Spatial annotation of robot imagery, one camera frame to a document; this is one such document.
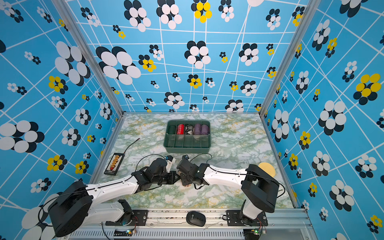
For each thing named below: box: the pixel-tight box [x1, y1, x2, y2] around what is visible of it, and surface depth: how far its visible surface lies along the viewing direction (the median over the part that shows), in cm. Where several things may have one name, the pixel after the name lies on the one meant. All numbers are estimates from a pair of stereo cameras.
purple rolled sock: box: [193, 123, 202, 135], surface depth 106 cm
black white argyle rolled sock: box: [185, 124, 193, 135], surface depth 104 cm
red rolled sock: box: [176, 124, 185, 135], surface depth 104 cm
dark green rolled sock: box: [168, 125, 176, 135], surface depth 106 cm
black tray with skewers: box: [104, 152, 125, 176], surface depth 93 cm
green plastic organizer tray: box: [163, 120, 211, 154], surface depth 105 cm
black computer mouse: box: [186, 211, 206, 227], surface depth 73 cm
